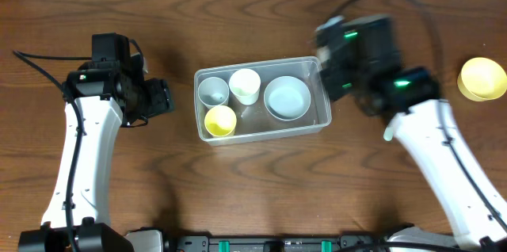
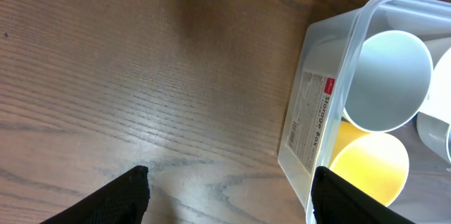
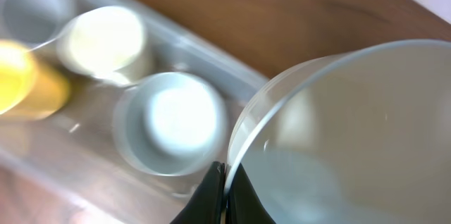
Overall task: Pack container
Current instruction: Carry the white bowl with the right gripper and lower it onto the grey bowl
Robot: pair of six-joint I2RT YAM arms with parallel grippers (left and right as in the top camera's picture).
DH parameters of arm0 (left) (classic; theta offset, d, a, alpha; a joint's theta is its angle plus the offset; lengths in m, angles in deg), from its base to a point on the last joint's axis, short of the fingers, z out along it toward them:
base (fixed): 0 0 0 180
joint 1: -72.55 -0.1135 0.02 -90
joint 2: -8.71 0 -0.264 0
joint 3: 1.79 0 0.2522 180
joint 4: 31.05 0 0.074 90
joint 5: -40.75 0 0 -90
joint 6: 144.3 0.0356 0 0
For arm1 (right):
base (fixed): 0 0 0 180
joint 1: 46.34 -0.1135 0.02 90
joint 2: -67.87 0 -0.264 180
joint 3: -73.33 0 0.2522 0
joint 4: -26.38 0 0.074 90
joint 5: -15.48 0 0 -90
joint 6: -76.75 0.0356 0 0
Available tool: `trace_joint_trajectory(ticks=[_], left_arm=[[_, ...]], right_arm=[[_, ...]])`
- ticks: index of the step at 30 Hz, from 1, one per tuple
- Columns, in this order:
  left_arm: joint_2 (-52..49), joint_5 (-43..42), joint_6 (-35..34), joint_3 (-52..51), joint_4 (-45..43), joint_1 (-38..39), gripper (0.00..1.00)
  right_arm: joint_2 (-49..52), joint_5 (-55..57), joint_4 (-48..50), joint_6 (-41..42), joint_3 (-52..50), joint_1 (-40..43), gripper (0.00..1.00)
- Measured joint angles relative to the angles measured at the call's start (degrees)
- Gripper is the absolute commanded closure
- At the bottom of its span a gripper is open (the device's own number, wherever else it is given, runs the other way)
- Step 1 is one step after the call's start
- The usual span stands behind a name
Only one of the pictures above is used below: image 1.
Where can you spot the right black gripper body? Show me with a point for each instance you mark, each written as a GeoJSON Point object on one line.
{"type": "Point", "coordinates": [330, 68]}

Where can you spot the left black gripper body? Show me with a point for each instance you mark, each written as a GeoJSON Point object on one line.
{"type": "Point", "coordinates": [159, 97]}

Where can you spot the grey plastic bowl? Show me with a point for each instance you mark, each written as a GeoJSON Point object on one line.
{"type": "Point", "coordinates": [287, 98]}

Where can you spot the grey plastic cup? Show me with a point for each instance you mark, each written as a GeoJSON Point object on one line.
{"type": "Point", "coordinates": [213, 91]}

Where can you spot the white plastic cup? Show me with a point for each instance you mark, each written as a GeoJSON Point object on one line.
{"type": "Point", "coordinates": [245, 84]}

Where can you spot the yellow plastic cup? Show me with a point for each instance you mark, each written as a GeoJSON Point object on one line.
{"type": "Point", "coordinates": [220, 121]}

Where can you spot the yellow plastic bowl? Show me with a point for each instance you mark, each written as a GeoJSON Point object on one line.
{"type": "Point", "coordinates": [482, 79]}

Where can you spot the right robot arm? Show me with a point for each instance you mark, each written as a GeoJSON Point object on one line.
{"type": "Point", "coordinates": [411, 100]}

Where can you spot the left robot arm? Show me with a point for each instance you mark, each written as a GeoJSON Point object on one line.
{"type": "Point", "coordinates": [77, 217]}

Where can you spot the clear plastic container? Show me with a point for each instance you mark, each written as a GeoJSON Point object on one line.
{"type": "Point", "coordinates": [254, 122]}

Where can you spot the mint green plastic spoon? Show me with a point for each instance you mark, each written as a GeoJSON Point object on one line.
{"type": "Point", "coordinates": [389, 133]}

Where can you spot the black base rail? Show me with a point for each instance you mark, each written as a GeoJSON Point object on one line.
{"type": "Point", "coordinates": [203, 243]}

